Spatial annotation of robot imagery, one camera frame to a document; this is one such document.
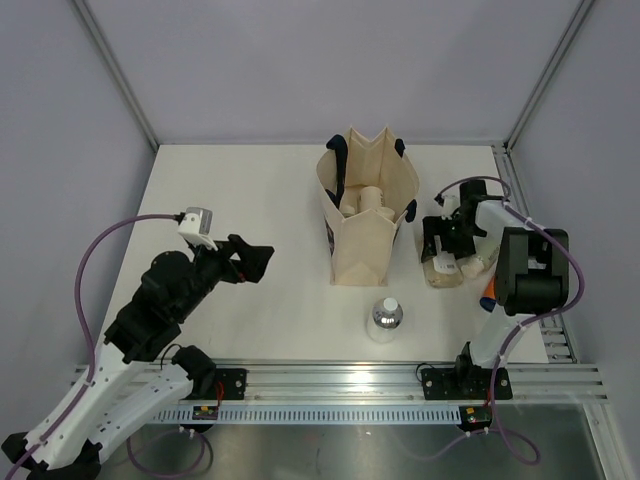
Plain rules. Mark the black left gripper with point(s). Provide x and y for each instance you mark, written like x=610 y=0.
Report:
x=252 y=259

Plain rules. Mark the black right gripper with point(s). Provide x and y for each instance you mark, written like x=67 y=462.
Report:
x=434 y=225

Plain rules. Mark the clear yellow soap bottle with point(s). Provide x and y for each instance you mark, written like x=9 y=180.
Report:
x=440 y=268

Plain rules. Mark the orange pump bottle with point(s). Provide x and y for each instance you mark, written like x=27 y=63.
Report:
x=488 y=299

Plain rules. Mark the silver capped clear bottle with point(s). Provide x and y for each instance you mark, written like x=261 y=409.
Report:
x=385 y=319

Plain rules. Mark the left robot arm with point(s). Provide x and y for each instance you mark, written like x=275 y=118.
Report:
x=80 y=434

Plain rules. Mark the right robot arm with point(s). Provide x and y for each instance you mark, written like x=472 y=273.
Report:
x=531 y=282

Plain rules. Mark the canvas tote bag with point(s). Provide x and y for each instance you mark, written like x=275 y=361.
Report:
x=360 y=246

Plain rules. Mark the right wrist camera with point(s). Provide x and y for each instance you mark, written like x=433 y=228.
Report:
x=448 y=204

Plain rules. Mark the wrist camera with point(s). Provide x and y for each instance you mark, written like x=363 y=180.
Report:
x=195 y=228
x=448 y=204

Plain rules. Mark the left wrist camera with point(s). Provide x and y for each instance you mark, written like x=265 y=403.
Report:
x=195 y=228

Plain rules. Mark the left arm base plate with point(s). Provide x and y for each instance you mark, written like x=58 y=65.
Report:
x=225 y=383

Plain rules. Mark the aluminium frame rail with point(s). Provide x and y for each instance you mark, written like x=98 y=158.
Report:
x=397 y=383

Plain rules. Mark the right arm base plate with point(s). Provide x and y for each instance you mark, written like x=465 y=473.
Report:
x=447 y=384

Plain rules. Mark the slotted cable duct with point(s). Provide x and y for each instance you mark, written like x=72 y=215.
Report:
x=323 y=415

